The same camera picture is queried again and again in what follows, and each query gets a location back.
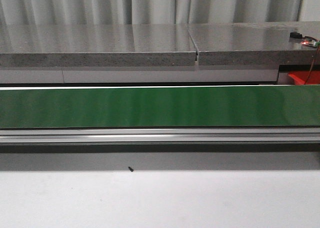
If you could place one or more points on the grey stone counter slab right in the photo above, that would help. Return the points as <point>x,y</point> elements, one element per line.
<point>253,43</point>

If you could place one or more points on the grey stone counter slab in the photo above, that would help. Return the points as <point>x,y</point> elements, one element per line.
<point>95,46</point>
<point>253,43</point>

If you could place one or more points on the green conveyor belt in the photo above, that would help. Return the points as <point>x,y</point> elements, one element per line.
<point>131,107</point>

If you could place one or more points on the red plastic tray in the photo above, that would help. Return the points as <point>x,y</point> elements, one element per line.
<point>303,77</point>

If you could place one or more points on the grey stone counter slab left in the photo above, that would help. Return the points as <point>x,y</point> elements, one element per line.
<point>95,46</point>

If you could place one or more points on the small sensor circuit board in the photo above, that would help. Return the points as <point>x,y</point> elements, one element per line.
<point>305,40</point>

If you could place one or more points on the white pleated curtain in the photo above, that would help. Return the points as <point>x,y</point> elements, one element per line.
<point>40,12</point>

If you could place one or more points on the aluminium conveyor frame rail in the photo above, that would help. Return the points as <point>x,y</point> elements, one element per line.
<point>249,134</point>

